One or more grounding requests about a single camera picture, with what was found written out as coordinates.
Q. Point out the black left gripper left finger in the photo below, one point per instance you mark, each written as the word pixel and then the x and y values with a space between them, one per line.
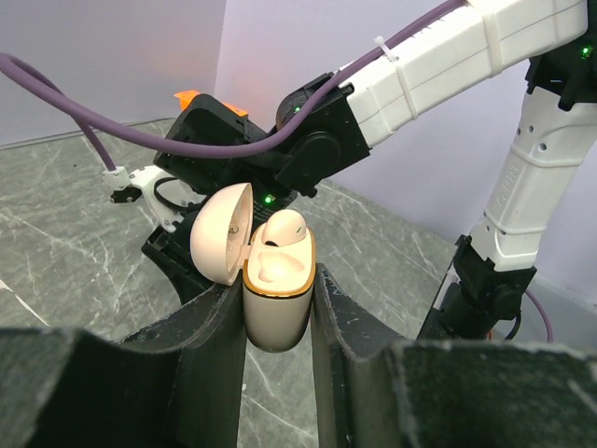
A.
pixel 175 383

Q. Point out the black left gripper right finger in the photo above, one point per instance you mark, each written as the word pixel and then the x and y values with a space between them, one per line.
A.
pixel 375 388

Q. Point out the beige earbud charging case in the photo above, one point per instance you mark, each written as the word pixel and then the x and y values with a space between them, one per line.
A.
pixel 277 280

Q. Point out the beige earbud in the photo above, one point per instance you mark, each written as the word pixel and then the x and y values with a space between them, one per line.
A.
pixel 283 228

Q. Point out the orange green carton right corner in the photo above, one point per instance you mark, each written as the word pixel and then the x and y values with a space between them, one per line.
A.
pixel 186 98

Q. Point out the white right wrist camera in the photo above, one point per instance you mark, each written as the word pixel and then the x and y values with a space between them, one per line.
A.
pixel 167 197

